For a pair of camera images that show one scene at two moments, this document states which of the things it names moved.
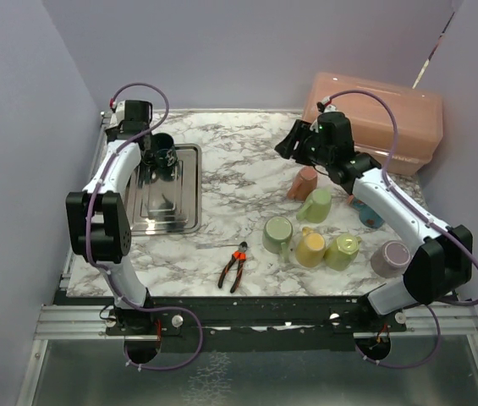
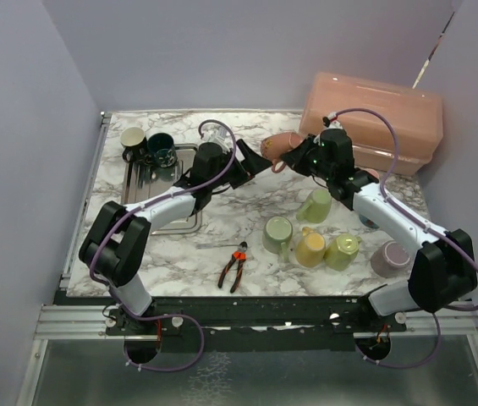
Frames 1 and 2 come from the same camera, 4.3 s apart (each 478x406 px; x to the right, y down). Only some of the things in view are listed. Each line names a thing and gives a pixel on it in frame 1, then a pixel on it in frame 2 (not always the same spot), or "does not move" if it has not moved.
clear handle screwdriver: (208, 245) does not move
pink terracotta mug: (304, 183) -> (275, 145)
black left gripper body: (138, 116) -> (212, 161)
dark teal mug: (166, 156) does not move
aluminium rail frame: (72, 322) does not move
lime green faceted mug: (342, 252) does not move
